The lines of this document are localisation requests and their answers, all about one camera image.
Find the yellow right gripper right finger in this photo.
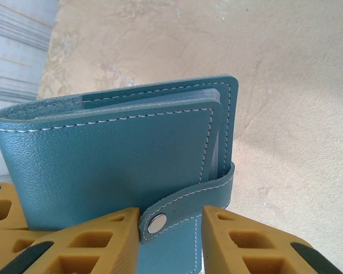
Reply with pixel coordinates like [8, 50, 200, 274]
[201, 205, 343, 274]

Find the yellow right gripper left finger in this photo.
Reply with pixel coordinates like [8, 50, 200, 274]
[0, 207, 141, 274]

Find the blue leather card holder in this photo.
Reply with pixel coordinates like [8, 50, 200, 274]
[0, 73, 240, 274]

